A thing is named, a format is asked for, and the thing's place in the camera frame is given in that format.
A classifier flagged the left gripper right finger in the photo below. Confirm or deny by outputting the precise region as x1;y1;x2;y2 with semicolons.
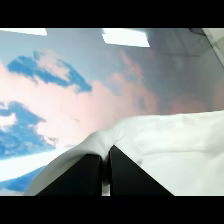
109;144;175;197

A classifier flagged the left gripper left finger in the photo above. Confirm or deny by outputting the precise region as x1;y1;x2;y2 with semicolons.
35;152;104;197

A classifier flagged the white shirt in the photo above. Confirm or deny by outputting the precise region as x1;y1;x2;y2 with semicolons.
23;110;224;197

